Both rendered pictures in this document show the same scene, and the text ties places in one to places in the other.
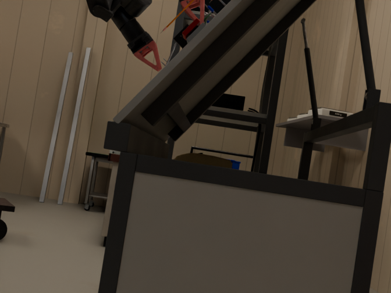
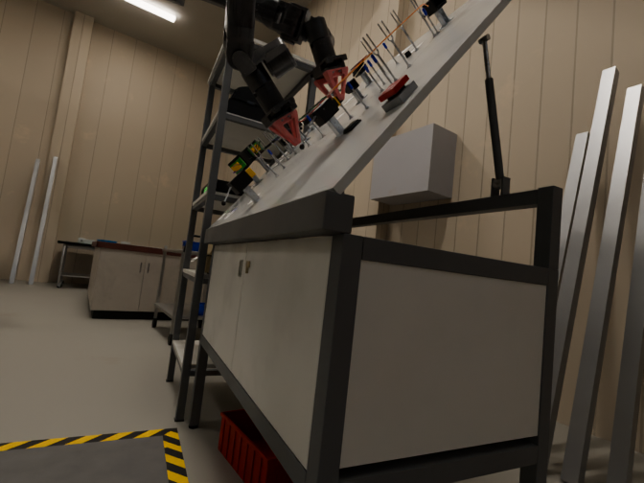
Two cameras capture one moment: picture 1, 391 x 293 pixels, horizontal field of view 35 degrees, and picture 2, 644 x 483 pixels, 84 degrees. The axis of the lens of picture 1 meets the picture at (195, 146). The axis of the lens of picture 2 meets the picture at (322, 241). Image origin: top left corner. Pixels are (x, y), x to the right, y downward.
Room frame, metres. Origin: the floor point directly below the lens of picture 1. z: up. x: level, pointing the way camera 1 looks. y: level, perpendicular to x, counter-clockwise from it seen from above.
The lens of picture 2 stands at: (0.90, 0.48, 0.73)
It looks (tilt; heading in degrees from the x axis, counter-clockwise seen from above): 5 degrees up; 331
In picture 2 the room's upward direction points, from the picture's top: 6 degrees clockwise
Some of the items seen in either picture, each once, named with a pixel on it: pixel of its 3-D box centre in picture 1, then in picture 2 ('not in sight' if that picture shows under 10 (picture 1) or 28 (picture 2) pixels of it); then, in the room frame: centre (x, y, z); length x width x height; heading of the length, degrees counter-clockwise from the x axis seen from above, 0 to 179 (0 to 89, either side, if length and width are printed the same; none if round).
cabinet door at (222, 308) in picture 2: not in sight; (223, 296); (2.27, 0.13, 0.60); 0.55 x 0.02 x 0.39; 178
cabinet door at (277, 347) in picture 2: not in sight; (269, 322); (1.72, 0.15, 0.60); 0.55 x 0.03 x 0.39; 178
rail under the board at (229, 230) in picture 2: (146, 146); (244, 230); (1.99, 0.16, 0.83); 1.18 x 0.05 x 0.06; 178
